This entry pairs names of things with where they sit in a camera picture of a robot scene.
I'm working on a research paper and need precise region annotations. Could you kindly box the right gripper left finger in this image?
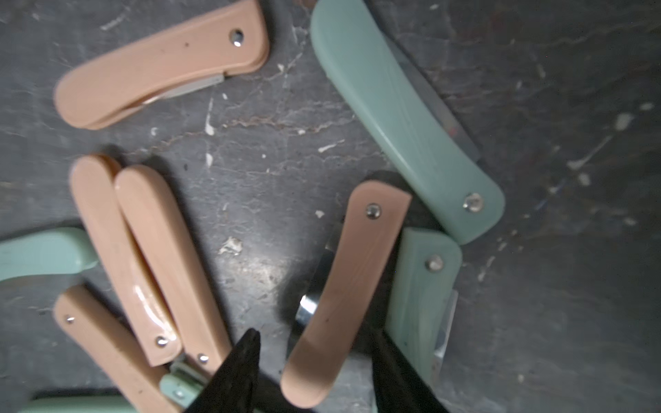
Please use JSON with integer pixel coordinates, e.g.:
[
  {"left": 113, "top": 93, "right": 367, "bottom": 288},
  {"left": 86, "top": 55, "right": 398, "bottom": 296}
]
[{"left": 184, "top": 328, "right": 261, "bottom": 413}]

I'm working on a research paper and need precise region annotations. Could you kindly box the pink fruit knife pair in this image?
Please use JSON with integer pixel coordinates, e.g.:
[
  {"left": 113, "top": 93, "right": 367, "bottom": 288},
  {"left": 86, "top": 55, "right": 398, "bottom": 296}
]
[
  {"left": 69, "top": 154, "right": 182, "bottom": 367},
  {"left": 115, "top": 165, "right": 232, "bottom": 377}
]

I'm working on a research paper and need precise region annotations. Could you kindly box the teal fruit knife upper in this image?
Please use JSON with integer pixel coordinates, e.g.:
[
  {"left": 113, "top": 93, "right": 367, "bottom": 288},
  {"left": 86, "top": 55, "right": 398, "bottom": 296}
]
[{"left": 311, "top": 1, "right": 505, "bottom": 244}]

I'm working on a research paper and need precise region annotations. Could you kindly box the pink fruit knife left pair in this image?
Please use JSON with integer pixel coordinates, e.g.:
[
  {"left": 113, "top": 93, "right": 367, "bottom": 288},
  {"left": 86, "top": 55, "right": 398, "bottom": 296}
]
[{"left": 69, "top": 154, "right": 182, "bottom": 367}]

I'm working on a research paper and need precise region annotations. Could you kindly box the teal fruit knife middle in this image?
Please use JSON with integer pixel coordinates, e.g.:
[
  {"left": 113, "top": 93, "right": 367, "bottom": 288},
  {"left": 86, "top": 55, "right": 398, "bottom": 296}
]
[{"left": 159, "top": 361, "right": 209, "bottom": 410}]

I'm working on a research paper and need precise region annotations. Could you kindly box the teal fruit knife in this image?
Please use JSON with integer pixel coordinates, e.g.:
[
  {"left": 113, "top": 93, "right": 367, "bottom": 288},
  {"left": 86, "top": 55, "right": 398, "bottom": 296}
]
[
  {"left": 385, "top": 227, "right": 463, "bottom": 385},
  {"left": 20, "top": 396, "right": 137, "bottom": 413},
  {"left": 311, "top": 1, "right": 505, "bottom": 244},
  {"left": 1, "top": 227, "right": 99, "bottom": 282},
  {"left": 159, "top": 361, "right": 209, "bottom": 410}
]

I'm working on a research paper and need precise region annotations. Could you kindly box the teal fruit knife centre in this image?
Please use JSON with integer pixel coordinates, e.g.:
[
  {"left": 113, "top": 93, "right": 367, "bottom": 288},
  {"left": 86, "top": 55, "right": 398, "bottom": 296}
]
[{"left": 385, "top": 227, "right": 463, "bottom": 385}]

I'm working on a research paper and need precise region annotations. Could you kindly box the teal fruit knife left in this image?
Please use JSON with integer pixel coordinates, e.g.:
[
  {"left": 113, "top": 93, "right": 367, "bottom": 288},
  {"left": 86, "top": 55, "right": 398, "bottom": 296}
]
[{"left": 1, "top": 227, "right": 99, "bottom": 282}]

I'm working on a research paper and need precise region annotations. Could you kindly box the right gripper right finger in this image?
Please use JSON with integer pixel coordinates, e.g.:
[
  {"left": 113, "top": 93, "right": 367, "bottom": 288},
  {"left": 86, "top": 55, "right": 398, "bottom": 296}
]
[{"left": 372, "top": 330, "right": 449, "bottom": 413}]

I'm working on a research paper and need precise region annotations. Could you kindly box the teal fruit knife bottom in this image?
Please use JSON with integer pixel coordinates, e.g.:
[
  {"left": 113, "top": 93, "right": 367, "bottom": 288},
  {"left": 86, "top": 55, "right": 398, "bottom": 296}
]
[{"left": 20, "top": 396, "right": 137, "bottom": 413}]

